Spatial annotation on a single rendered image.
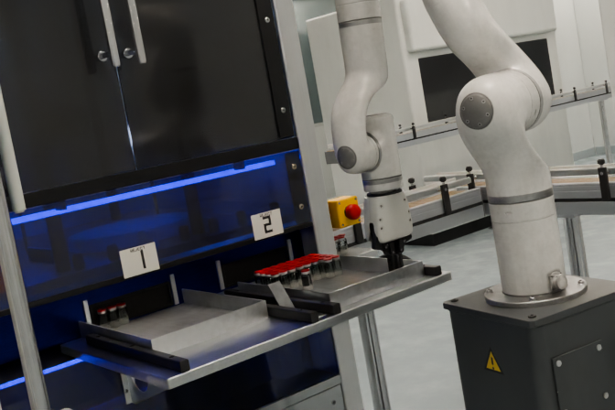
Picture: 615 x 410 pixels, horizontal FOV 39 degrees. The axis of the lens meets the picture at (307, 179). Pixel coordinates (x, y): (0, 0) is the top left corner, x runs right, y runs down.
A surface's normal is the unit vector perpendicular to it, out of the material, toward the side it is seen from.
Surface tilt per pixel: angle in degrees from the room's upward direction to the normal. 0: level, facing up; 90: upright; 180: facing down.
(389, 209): 91
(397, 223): 94
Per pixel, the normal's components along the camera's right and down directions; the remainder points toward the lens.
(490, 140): -0.35, 0.74
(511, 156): -0.17, 0.65
